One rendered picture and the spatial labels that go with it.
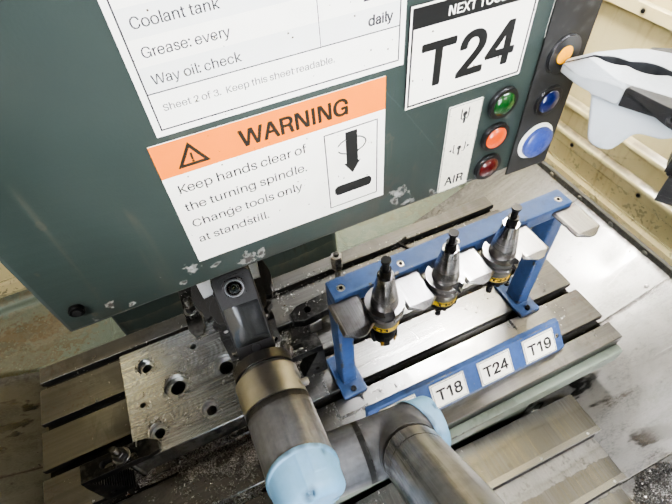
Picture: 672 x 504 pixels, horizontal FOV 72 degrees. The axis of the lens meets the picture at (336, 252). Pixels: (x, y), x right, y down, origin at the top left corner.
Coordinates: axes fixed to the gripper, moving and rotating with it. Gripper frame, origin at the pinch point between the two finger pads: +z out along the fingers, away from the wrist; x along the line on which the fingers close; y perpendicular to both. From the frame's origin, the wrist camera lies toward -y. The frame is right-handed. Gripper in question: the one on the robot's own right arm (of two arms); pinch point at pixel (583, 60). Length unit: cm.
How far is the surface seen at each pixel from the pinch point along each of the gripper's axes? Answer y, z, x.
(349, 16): -6.8, 10.6, -15.0
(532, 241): 42.9, 0.5, 22.3
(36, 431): 98, 87, -53
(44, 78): -7.7, 18.7, -28.8
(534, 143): 7.6, 1.3, -0.8
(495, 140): 5.8, 3.7, -4.5
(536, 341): 70, -8, 22
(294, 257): 92, 63, 25
